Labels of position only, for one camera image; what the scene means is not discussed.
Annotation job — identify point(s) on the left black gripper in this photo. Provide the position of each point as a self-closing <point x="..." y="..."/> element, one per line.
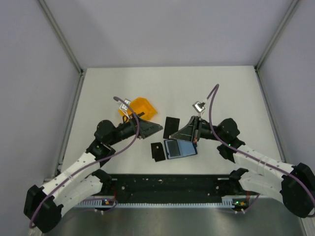
<point x="147" y="128"/>

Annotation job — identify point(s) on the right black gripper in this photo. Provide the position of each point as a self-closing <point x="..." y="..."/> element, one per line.
<point x="190" y="132"/>

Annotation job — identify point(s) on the black credit card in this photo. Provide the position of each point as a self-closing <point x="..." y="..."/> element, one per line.
<point x="173" y="149"/>

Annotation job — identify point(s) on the yellow plastic bin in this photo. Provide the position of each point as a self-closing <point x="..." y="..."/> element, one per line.
<point x="140" y="105"/>

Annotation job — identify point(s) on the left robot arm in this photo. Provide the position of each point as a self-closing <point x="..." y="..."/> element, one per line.
<point x="45" y="205"/>

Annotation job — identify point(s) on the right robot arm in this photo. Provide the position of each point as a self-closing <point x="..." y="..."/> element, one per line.
<point x="291" y="185"/>

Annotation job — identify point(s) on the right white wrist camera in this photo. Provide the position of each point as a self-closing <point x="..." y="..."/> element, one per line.
<point x="200" y="108"/>

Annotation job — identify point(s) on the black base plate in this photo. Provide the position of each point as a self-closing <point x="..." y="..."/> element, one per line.
<point x="145" y="188"/>

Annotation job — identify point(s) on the grey cable duct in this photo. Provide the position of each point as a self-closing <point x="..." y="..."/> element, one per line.
<point x="224" y="203"/>

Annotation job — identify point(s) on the left aluminium frame post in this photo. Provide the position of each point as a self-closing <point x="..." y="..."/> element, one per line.
<point x="59" y="35"/>

